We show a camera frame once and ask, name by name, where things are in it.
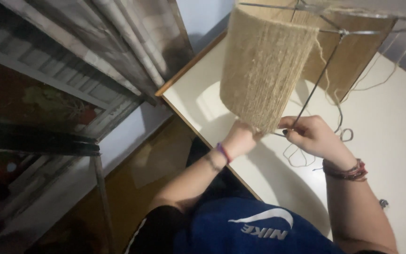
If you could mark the person's left hand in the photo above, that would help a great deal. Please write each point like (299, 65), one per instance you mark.
(240, 138)

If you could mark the person's right hand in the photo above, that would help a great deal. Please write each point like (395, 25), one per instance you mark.
(317, 139)

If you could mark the jute twine strand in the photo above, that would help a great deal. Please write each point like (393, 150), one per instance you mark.
(340, 105)

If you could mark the small dark bead charm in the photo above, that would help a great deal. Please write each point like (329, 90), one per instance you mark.
(383, 203)

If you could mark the blue shirt with white logo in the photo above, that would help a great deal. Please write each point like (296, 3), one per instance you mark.
(256, 229)

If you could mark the grey patterned curtain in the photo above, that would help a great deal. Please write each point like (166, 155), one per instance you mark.
(118, 46)

